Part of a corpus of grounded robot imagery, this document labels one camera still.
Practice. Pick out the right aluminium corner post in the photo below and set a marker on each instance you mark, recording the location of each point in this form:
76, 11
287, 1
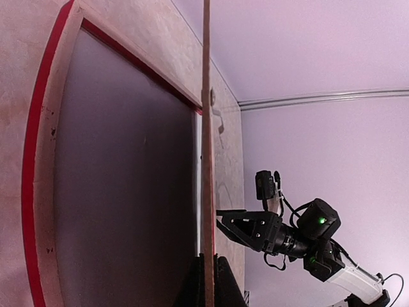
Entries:
251, 105

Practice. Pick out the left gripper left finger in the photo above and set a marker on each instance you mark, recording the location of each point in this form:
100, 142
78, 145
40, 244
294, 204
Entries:
192, 291

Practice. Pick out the red wooden picture frame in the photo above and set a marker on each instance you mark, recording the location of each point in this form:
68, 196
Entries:
38, 222

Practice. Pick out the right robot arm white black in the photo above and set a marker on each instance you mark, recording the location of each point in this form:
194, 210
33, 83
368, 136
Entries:
309, 240

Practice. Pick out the brown backing board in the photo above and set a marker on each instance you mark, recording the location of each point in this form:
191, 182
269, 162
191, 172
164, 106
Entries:
207, 198

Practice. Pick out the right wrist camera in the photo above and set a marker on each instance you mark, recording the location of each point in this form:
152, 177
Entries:
268, 190

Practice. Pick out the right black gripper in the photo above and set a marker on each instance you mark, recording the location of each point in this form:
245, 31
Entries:
262, 231

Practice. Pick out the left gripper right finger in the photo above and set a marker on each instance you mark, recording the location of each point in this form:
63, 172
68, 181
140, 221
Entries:
227, 291

